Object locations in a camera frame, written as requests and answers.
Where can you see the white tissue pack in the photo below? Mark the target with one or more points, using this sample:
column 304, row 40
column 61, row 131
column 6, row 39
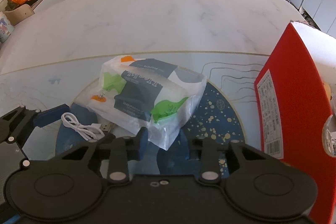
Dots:
column 135, row 93

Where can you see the clear bread snack bag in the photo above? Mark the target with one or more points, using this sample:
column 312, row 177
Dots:
column 328, row 136

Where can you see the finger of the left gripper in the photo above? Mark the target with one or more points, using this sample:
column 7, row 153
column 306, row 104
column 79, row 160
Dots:
column 50, row 116

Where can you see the red cardboard shoe box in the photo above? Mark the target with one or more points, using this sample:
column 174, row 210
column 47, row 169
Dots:
column 293, row 108

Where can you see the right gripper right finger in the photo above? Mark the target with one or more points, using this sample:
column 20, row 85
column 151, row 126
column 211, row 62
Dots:
column 207, row 152

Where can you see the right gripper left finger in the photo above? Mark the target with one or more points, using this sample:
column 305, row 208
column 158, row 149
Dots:
column 121, row 151

